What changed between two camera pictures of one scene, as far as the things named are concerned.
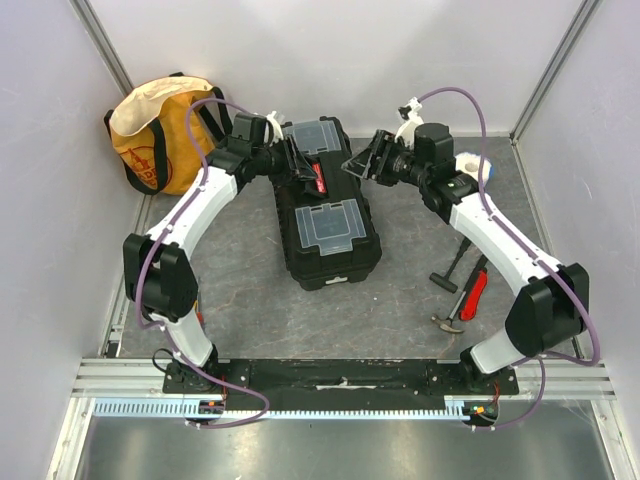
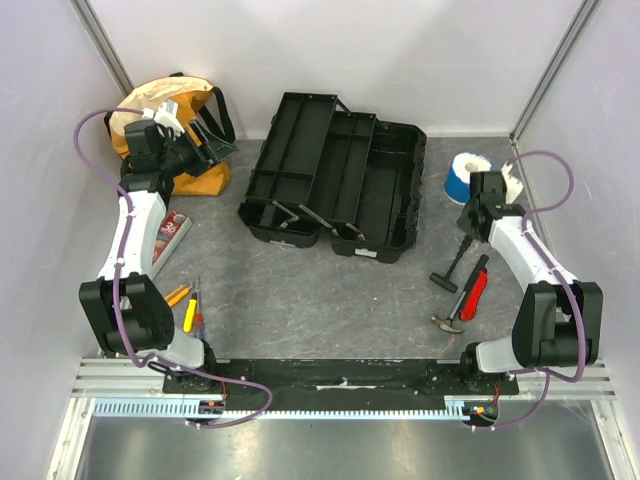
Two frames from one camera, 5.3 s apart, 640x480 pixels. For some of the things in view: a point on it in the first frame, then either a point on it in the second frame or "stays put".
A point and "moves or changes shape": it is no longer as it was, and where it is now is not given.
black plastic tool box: x=333 y=241 moves or changes shape
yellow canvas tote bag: x=149 y=132 stays put
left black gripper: x=287 y=173 -> x=216 y=148
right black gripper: x=379 y=160 -> x=473 y=228
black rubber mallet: x=443 y=282 stays put
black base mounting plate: x=338 y=384 stays put
